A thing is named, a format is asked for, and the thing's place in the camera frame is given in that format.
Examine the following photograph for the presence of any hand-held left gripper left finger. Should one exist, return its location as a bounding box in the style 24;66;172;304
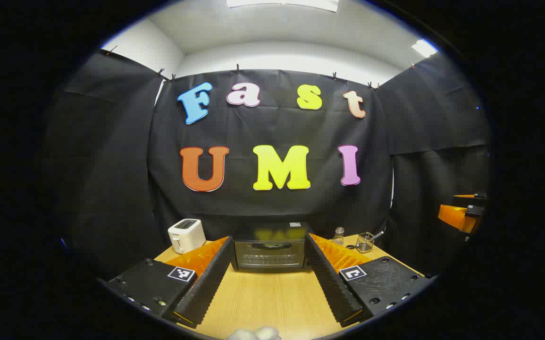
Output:
105;235;235;330

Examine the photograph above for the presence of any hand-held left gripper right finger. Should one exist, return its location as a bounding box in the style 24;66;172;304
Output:
303;232;436;328

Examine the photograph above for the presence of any black electric oven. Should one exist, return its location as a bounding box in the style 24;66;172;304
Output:
231;222;313;271

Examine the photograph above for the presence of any white toaster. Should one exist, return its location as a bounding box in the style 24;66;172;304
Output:
168;218;207;255

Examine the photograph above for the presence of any small ceiling light panel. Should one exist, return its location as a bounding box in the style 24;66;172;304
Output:
411;39;439;58

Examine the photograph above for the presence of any large ceiling light panel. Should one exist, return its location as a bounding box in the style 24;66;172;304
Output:
226;0;340;13

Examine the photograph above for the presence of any metal wire utensil holder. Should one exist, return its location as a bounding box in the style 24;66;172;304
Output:
355;232;376;254

